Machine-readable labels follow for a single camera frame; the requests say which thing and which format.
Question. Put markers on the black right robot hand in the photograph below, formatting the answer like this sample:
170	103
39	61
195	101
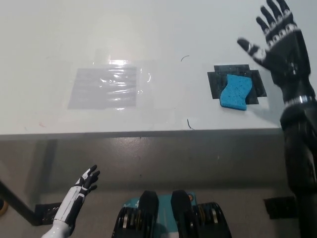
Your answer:
284	57

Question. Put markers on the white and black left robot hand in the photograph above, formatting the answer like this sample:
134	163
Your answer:
74	198

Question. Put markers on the blue wavy sponge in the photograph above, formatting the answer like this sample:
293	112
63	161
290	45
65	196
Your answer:
235	93

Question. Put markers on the black and teal robot body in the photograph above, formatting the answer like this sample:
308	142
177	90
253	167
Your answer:
173	218

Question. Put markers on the yellow tape roll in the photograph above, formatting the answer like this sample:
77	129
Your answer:
3	206

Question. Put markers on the black tape patch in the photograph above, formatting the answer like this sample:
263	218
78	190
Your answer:
215	81

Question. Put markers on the clear plastic sheet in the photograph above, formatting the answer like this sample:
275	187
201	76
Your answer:
99	89

